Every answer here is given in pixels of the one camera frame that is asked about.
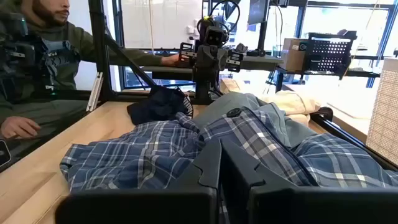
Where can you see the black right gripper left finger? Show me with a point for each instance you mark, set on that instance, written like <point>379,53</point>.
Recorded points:
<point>140,208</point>

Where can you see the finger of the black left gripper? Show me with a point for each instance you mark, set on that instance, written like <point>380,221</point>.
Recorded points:
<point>235,61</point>
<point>187,53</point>

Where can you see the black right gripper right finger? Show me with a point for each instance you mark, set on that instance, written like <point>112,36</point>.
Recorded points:
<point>311,208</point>

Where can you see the blue plaid shirt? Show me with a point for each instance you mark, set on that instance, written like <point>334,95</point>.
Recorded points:
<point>140,155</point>

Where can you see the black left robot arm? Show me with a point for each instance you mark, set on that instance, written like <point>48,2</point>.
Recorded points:
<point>203,87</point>

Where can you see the white plastic laundry basket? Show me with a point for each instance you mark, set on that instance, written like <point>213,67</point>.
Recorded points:
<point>385,118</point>

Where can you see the black desk clamp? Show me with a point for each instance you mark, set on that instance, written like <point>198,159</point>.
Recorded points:
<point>241,48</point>

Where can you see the person's hand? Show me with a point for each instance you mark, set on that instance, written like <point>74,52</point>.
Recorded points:
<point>18,127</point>
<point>171,59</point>

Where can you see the dark grey desk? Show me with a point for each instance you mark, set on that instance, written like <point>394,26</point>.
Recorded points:
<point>258,62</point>

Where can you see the grey-green garment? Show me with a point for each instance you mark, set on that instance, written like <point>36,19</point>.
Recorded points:
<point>224,104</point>

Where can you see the black monitor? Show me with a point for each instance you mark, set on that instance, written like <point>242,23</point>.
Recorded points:
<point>256,12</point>

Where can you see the cardboard box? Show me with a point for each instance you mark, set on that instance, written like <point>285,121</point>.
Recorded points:
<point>292,56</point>

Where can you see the black Puma garment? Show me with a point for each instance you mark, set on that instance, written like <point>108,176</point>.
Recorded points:
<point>158,105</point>

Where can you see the cream white garment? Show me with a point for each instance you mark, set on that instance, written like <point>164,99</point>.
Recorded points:
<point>289,102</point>

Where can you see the black perforated crate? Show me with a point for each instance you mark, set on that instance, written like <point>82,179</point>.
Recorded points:
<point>329,53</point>

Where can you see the silver aluminium bars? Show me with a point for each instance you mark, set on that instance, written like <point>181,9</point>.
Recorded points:
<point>94,93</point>

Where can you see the light wooden desk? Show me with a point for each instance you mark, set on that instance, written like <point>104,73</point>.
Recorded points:
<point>342,105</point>

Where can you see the person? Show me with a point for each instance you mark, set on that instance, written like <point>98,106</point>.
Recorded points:
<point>62,40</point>

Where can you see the black phone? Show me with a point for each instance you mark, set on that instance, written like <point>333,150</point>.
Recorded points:
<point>3,154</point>

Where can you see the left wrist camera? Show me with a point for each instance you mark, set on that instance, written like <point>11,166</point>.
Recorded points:
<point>214,35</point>

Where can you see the black metal rig frame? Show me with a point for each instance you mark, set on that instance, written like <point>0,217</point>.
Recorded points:
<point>99,46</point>

